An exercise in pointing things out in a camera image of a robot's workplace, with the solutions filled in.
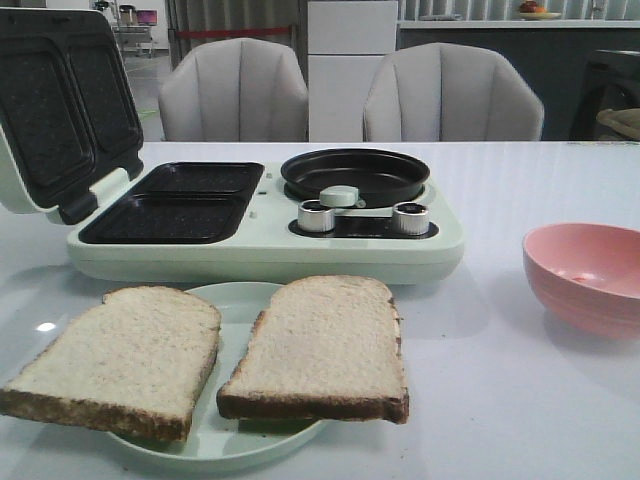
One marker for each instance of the left beige upholstered chair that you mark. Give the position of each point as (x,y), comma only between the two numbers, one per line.
(237,90)

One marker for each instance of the white bread slice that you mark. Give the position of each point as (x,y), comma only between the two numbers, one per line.
(134,365)
(326,347)

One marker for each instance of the pink plastic bowl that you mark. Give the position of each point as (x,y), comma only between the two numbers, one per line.
(587,275)

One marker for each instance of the breakfast maker hinged lid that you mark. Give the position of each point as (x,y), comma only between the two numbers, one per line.
(68,118)

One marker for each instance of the dark grey counter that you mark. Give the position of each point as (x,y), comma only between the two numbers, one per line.
(551,55)

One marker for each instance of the right beige upholstered chair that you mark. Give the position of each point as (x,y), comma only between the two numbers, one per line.
(450,93)

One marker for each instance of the mint green breakfast maker base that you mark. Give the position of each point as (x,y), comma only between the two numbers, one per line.
(200,222)

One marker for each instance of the right silver control knob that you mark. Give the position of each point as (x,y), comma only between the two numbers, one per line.
(410,218)

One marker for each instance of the fruit plate on counter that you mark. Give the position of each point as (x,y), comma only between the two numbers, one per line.
(533,11)

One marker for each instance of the mint green pan handle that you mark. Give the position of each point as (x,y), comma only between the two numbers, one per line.
(339,196)

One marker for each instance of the white cabinet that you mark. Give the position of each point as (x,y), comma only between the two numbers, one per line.
(346,41)

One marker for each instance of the left silver control knob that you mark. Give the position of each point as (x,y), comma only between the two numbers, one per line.
(315,217)

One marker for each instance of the mint green round plate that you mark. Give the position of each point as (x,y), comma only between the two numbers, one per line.
(216,444)

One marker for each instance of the black round frying pan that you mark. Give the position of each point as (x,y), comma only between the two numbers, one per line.
(382,177)

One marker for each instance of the silver control knob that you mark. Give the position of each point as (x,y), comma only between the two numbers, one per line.
(315,217)
(410,218)

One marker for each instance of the beige upholstered chair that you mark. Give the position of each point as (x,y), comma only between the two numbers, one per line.
(237,90)
(450,93)

